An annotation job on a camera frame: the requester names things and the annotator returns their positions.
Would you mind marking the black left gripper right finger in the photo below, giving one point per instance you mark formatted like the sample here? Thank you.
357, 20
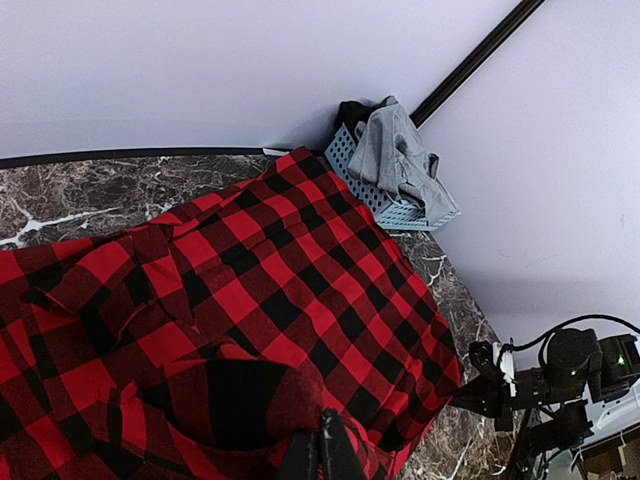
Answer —
339, 460

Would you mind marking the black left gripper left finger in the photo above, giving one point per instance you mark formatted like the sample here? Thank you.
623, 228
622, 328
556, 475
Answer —
303, 456

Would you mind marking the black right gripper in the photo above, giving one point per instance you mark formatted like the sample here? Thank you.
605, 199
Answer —
489, 399

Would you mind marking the red black plaid shirt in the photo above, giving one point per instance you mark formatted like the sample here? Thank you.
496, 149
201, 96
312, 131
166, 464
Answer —
196, 345

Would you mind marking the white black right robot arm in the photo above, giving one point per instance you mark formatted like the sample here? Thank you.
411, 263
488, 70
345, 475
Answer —
541, 389

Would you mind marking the grey long sleeve shirt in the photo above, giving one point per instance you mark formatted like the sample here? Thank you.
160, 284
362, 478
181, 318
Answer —
390, 154

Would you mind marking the black long sleeve shirt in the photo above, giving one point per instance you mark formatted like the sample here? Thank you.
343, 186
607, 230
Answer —
351, 114

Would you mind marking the light blue plastic basket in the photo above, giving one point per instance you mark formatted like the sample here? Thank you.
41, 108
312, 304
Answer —
404, 214

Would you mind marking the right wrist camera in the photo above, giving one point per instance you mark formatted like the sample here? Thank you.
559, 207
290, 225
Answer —
494, 361

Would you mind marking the black right frame post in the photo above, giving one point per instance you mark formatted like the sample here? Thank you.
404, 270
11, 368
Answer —
474, 60

